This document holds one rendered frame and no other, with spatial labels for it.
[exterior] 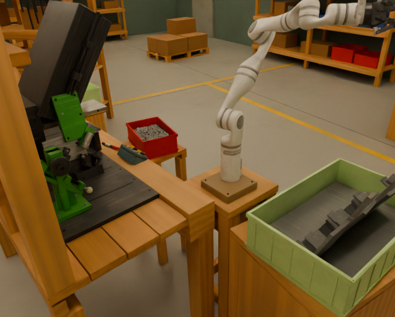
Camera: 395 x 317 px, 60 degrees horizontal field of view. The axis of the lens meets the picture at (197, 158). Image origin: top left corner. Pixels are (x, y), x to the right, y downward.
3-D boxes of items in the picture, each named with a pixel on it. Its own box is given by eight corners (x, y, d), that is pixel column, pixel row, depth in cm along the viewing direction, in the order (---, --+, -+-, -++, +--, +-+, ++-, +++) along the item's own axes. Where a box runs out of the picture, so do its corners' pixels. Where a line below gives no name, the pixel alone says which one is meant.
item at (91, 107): (94, 104, 189) (93, 99, 188) (108, 111, 178) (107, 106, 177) (21, 124, 167) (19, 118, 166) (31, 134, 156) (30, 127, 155)
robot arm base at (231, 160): (229, 170, 165) (229, 138, 157) (244, 176, 159) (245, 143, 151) (216, 177, 159) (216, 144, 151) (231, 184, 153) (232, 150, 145)
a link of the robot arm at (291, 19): (309, -7, 117) (284, 4, 130) (306, 19, 118) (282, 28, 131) (324, -3, 120) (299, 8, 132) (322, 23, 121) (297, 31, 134)
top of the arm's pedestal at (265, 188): (231, 166, 182) (231, 159, 180) (278, 192, 160) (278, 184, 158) (183, 188, 165) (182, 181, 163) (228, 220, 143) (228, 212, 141)
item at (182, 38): (187, 48, 847) (186, 16, 811) (209, 53, 793) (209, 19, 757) (146, 56, 781) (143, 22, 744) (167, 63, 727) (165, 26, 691)
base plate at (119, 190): (61, 125, 221) (60, 122, 220) (160, 197, 148) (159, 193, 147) (-10, 145, 197) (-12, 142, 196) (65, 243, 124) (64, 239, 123)
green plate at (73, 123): (83, 134, 167) (70, 91, 161) (90, 134, 161) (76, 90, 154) (60, 141, 160) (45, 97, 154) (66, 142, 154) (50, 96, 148)
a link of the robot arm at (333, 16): (344, 27, 118) (347, 0, 117) (298, 26, 120) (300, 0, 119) (339, 32, 124) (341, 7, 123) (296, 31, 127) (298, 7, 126)
